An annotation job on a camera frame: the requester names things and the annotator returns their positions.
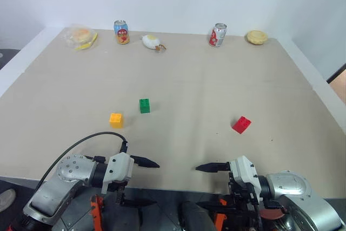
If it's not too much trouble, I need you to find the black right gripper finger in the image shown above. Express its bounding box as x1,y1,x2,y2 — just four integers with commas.
196,199,244,212
195,162,231,174

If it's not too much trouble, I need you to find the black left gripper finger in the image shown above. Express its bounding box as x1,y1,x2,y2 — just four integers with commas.
130,155,161,169
119,199,158,207

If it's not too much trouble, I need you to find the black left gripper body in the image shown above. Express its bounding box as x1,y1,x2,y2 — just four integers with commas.
107,179,129,205

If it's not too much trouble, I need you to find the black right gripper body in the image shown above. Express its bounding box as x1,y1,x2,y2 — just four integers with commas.
228,171,264,213

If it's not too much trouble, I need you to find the orange robot part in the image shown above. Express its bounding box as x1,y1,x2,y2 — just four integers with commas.
90,194,105,230
212,198,228,231

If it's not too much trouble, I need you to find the yellow toy brick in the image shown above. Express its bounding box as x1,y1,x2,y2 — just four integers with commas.
109,112,125,129

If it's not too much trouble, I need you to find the red toy brick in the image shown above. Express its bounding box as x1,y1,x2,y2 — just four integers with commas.
231,116,252,134

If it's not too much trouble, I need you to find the green toy brick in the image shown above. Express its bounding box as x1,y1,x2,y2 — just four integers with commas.
139,97,151,114

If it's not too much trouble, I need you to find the grey shoe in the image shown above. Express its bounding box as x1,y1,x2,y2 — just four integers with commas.
0,188,17,212

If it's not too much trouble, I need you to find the blue drink can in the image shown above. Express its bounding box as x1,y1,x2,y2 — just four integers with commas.
113,19,131,45

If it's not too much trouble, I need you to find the yellow toy banana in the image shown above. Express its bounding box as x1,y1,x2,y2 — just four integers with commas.
75,32,98,51

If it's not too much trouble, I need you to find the red and white drink can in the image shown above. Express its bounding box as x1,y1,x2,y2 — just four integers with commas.
208,23,228,47

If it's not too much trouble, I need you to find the yellow egg tart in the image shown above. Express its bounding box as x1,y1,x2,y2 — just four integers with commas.
245,30,269,45

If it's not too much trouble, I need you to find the bagged round bread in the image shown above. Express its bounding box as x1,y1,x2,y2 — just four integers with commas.
63,25,96,50

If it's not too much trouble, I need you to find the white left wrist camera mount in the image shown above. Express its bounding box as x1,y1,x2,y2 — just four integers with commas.
101,152,135,194

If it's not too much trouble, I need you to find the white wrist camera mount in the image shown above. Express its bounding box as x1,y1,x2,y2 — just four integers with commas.
229,155,262,189
101,152,135,194

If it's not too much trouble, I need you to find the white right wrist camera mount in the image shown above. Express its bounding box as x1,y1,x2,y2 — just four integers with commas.
229,155,262,189

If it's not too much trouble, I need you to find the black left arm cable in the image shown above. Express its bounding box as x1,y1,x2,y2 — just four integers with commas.
34,131,129,192

